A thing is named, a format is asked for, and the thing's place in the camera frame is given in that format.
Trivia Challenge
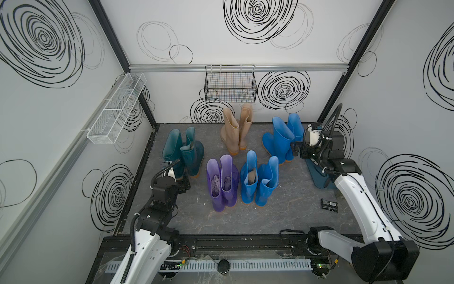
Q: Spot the dark green rain boot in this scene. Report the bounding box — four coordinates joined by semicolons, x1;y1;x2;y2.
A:
180;127;205;177
163;129;185;180

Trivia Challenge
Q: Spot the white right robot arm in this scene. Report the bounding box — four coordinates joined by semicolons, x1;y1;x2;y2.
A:
291;104;420;284

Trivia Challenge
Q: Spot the beige rain boot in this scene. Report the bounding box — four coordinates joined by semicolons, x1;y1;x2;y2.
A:
239;103;253;150
221;108;240;155

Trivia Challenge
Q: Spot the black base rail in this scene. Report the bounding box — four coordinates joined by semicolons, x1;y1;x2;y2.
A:
102;232;366;257

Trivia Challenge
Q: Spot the white wire basket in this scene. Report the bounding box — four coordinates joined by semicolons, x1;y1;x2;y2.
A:
86;73;147;144

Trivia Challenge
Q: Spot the black round knob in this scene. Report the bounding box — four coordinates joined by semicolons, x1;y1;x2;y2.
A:
217;259;231;275

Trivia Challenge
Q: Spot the black wire basket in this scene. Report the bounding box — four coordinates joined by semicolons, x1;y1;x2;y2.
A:
203;65;258;103

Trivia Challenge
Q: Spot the teal square tray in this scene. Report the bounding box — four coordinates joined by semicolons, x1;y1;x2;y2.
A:
306;159;337;189

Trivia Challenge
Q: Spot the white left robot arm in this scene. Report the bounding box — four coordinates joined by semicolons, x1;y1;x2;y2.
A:
111;159;184;284

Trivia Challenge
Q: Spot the small black packet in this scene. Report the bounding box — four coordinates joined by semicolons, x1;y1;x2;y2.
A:
321;198;338;213

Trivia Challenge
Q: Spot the white slotted cable duct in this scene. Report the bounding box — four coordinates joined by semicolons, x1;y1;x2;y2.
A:
104;258;313;273

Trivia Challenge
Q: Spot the purple rain boot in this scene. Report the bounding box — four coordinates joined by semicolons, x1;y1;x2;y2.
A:
220;155;239;207
206;159;225;212

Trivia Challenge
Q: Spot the blue rain boot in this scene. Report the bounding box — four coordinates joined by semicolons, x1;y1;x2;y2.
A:
240;150;258;204
285;113;304;162
255;156;279;207
262;117;295;165

